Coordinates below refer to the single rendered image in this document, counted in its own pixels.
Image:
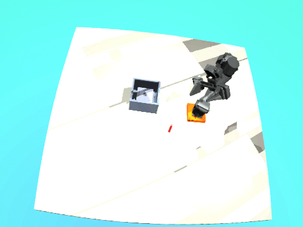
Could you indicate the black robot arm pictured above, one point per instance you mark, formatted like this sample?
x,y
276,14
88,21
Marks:
x,y
227,65

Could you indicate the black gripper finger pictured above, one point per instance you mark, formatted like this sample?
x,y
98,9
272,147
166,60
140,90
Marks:
x,y
195,89
216,95

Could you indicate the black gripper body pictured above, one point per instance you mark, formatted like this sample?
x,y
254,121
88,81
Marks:
x,y
211,85

